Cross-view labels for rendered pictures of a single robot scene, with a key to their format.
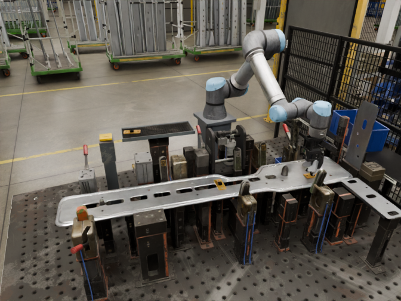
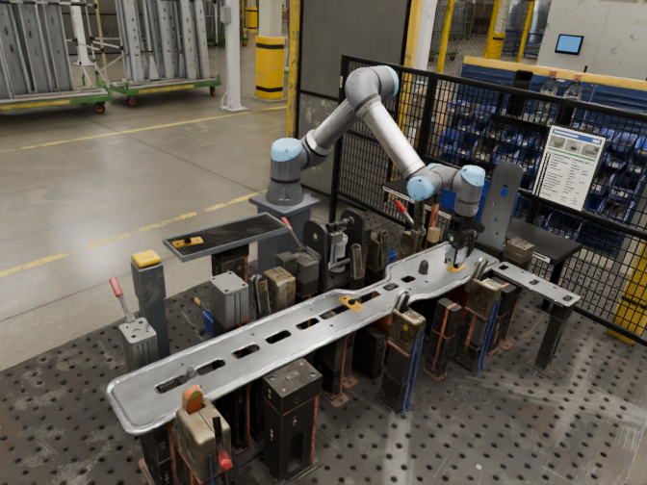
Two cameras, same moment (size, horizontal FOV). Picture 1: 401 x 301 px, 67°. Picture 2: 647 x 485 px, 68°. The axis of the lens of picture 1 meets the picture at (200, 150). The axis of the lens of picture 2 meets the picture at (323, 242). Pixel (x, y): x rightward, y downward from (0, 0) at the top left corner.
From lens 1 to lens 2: 53 cm
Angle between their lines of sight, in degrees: 22
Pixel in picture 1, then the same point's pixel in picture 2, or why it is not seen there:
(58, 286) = not seen: outside the picture
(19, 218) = not seen: outside the picture
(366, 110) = (504, 172)
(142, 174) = (234, 311)
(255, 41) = (370, 85)
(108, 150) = (154, 280)
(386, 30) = (421, 58)
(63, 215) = (135, 413)
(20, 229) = not seen: outside the picture
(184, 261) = (321, 433)
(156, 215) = (301, 371)
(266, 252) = (421, 387)
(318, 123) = (471, 195)
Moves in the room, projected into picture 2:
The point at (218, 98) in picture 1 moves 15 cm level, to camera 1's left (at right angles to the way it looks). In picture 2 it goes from (294, 171) to (255, 174)
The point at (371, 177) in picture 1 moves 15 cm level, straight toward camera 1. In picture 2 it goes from (523, 258) to (530, 279)
